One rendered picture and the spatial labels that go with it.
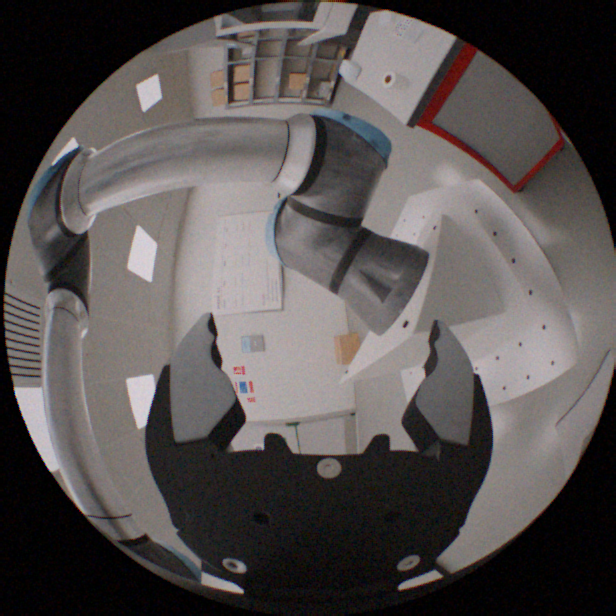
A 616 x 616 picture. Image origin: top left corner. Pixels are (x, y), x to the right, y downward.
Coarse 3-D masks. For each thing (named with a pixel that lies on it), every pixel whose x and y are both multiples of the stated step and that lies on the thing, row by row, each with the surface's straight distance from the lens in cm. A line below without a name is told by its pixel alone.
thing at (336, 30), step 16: (320, 16) 121; (336, 16) 122; (352, 16) 125; (368, 16) 130; (176, 32) 132; (192, 32) 127; (208, 32) 124; (224, 32) 121; (320, 32) 128; (336, 32) 119; (352, 32) 143; (160, 48) 133; (176, 48) 128; (192, 48) 162; (352, 48) 306
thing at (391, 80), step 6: (390, 72) 61; (384, 78) 63; (390, 78) 63; (396, 78) 58; (402, 78) 59; (384, 84) 62; (390, 84) 59; (396, 84) 58; (402, 84) 59; (408, 84) 60; (396, 90) 60; (402, 90) 60
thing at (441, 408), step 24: (432, 336) 12; (432, 360) 10; (456, 360) 10; (432, 384) 8; (456, 384) 9; (408, 408) 8; (432, 408) 8; (456, 408) 8; (408, 432) 8; (432, 432) 7; (456, 432) 8
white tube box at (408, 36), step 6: (408, 18) 72; (396, 24) 75; (402, 24) 72; (408, 24) 69; (414, 24) 69; (420, 24) 70; (408, 30) 68; (414, 30) 69; (420, 30) 69; (396, 36) 70; (402, 36) 67; (408, 36) 68; (414, 36) 69; (414, 42) 69
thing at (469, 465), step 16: (480, 384) 10; (480, 400) 9; (480, 416) 9; (480, 432) 8; (432, 448) 8; (448, 448) 7; (464, 448) 8; (480, 448) 8; (448, 464) 7; (464, 464) 7; (480, 464) 8; (464, 480) 7; (480, 480) 8; (464, 496) 7; (464, 512) 7
